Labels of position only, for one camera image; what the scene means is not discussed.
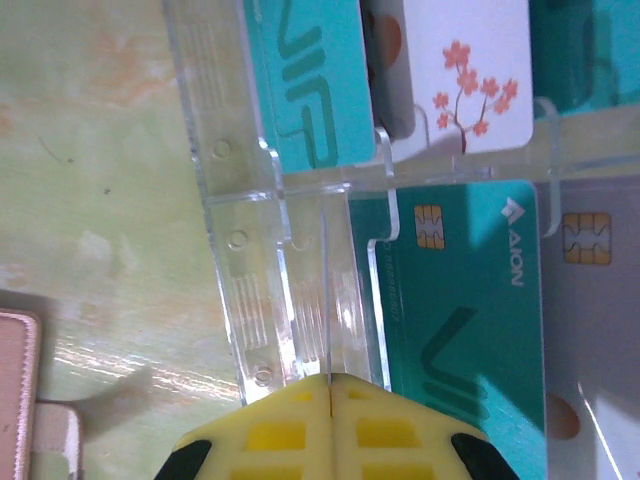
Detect pink leather card holder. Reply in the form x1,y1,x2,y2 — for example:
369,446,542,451
0,309,82,480

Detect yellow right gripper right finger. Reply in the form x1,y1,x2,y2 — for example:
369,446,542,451
332,374,516,480

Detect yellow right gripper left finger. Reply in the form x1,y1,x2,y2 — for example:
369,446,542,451
154,373,335,480

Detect grey chip credit card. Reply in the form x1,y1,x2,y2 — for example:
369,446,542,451
360,0,417,142
542,174,640,480

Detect teal VIP credit card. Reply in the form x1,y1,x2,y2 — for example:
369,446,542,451
529,0,640,119
243,0,377,174
347,180,547,480

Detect white blossom print card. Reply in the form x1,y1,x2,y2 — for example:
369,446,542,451
372,0,535,154

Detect clear acrylic card stand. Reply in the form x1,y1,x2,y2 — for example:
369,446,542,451
162,0,640,480

